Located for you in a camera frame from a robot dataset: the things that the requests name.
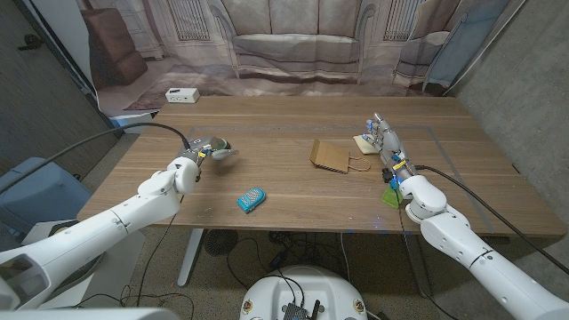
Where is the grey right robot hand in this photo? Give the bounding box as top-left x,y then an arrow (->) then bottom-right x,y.
362,111 -> 418,183

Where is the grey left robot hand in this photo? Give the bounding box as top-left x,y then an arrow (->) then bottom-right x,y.
177,135 -> 240,166

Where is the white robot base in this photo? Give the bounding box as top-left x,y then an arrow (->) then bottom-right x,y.
239,265 -> 369,320

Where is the cream foam sponge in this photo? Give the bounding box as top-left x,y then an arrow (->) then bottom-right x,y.
353,133 -> 379,156

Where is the white power strip box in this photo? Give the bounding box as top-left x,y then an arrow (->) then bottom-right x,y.
164,87 -> 200,104

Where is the brown paper bag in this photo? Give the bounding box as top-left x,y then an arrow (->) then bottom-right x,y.
309,137 -> 372,174

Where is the grey tape outline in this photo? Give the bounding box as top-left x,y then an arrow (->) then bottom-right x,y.
188,124 -> 497,235

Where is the black round fan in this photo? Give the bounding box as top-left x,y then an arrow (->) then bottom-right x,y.
204,228 -> 239,257

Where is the white table leg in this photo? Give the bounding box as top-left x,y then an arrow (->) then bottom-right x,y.
176,228 -> 204,288

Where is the grey table leg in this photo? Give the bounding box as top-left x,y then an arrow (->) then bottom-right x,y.
402,234 -> 433,298

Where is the printed living room backdrop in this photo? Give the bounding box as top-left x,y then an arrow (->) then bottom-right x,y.
75,0 -> 528,117

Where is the black electronics module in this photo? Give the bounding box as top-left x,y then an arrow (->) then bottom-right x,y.
282,300 -> 322,320

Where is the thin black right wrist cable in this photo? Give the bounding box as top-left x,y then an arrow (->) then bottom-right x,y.
395,208 -> 459,320

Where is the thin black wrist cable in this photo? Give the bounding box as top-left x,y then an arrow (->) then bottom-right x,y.
395,208 -> 459,320
120,195 -> 196,308

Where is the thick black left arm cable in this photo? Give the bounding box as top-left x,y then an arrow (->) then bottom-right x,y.
0,122 -> 192,195

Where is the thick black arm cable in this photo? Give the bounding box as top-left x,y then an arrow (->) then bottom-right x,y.
415,164 -> 569,276
0,122 -> 192,195

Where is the thin black left wrist cable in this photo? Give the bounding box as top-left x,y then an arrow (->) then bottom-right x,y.
120,195 -> 196,308

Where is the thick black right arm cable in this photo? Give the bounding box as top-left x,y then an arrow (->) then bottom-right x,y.
415,164 -> 569,276

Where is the black floor cable tangle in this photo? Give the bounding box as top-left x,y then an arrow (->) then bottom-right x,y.
226,230 -> 343,290

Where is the black door handle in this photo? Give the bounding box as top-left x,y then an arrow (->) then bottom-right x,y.
17,34 -> 44,51

